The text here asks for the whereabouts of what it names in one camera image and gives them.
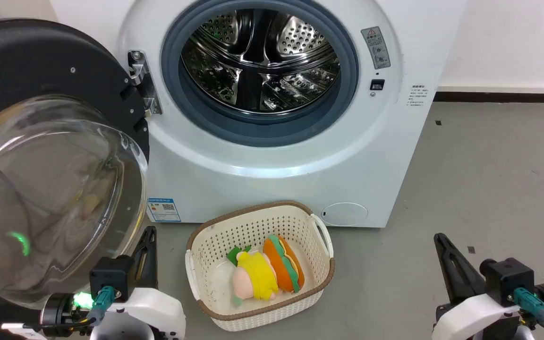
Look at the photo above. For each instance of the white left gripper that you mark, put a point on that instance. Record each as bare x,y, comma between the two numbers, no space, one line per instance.
151,311

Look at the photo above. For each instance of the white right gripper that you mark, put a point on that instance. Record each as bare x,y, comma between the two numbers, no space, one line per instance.
470,316

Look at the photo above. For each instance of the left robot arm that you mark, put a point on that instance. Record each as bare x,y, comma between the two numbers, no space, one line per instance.
59,314

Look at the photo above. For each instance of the white front-load washing machine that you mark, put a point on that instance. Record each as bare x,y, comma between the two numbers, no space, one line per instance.
385,156

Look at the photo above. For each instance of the metal door hinge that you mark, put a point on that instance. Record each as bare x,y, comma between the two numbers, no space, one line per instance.
142,75

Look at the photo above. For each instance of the washer door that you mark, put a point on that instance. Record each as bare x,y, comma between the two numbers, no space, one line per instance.
26,71

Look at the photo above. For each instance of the blue energy label sticker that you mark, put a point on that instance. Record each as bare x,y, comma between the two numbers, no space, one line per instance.
163,210

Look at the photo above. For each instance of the cream plastic laundry basket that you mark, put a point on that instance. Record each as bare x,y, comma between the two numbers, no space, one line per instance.
206,250

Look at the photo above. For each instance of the yellow and pink plush doll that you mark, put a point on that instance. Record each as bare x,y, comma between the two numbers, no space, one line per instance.
255,276

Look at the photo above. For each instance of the round drain filter cover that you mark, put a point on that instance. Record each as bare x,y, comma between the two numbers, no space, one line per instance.
344,214

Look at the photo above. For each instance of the plush hamburger toy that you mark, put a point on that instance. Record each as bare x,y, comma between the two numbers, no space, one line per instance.
285,264

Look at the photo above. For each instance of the white text sticker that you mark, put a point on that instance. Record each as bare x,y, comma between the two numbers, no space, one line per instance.
417,96

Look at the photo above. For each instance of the stainless steel washer drum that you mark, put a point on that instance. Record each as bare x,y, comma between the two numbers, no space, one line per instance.
258,56

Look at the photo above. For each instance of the grey warning sticker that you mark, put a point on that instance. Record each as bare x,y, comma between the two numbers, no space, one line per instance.
376,46

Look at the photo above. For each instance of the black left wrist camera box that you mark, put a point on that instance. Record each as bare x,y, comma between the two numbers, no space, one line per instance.
111,276

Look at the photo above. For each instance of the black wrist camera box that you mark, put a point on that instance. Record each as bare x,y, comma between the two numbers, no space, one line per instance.
508,278
111,276

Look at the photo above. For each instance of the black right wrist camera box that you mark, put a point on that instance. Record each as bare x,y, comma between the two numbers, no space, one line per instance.
508,278

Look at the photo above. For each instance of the dark wall baseboard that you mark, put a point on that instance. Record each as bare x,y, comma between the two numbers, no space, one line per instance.
503,97

